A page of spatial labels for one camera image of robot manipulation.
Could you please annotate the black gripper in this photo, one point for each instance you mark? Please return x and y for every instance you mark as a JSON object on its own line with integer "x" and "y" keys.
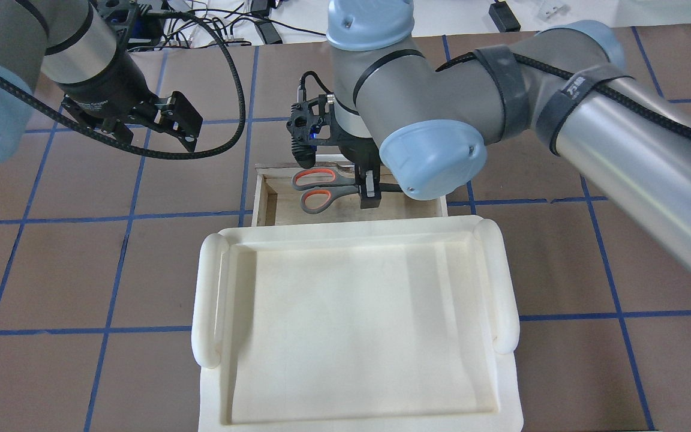
{"x": 362, "y": 154}

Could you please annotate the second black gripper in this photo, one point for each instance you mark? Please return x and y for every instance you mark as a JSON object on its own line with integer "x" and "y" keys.
{"x": 107, "y": 83}

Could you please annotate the orange grey scissors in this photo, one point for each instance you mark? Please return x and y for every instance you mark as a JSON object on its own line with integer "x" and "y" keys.
{"x": 320, "y": 187}

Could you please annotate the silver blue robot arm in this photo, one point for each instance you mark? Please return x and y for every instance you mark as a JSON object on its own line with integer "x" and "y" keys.
{"x": 568, "y": 84}

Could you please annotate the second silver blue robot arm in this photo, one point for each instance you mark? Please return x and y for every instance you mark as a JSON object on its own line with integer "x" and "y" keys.
{"x": 82, "y": 46}

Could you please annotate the white plastic tray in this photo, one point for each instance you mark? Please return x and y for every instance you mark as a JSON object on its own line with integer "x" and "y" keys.
{"x": 391, "y": 325}

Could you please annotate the black power adapter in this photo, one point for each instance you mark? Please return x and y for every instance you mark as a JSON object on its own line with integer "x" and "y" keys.
{"x": 503, "y": 17}

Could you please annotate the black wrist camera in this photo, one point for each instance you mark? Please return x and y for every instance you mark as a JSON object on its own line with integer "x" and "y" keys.
{"x": 310, "y": 127}

